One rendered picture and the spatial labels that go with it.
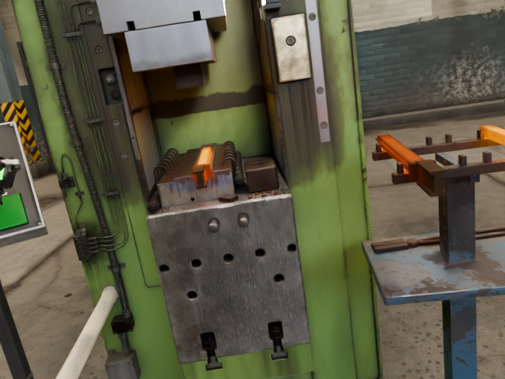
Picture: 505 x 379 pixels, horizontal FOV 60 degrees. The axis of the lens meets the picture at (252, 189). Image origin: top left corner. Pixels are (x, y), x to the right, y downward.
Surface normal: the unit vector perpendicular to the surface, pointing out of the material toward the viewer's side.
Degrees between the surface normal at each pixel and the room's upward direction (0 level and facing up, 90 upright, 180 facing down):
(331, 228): 90
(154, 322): 90
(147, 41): 90
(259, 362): 90
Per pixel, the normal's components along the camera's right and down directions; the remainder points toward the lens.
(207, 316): 0.05, 0.26
